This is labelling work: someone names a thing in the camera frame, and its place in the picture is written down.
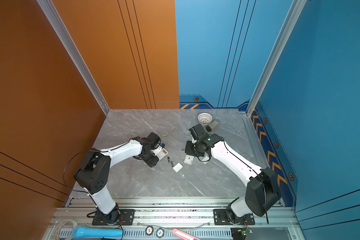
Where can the glass jar with black lid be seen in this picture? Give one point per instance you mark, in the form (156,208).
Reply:
(212,126)

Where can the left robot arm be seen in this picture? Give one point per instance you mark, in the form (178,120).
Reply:
(93,171)

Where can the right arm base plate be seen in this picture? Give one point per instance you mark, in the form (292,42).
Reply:
(227,217)

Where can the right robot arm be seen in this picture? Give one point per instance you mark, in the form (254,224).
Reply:
(262,188)

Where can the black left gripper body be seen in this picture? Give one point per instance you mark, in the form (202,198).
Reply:
(151,159)

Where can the blue plastic handle tool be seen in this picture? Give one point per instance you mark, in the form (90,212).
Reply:
(84,232)

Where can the aluminium corner post right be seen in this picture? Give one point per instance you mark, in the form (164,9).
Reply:
(283,36)

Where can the aluminium corner post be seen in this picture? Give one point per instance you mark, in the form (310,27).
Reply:
(283,36)
(64,36)

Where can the small green circuit board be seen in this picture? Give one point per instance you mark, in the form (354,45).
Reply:
(240,233)

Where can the patterned white ceramic bowl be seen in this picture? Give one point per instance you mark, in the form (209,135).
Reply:
(205,118)

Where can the clear tape roll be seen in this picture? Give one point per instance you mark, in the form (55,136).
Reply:
(63,231)

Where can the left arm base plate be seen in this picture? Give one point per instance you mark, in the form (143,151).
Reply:
(123,217)

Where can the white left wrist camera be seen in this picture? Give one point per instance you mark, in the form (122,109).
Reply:
(159,147)

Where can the aluminium corner post left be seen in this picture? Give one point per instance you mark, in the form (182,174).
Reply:
(64,36)

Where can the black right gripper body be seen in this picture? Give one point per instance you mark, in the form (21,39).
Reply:
(193,149)

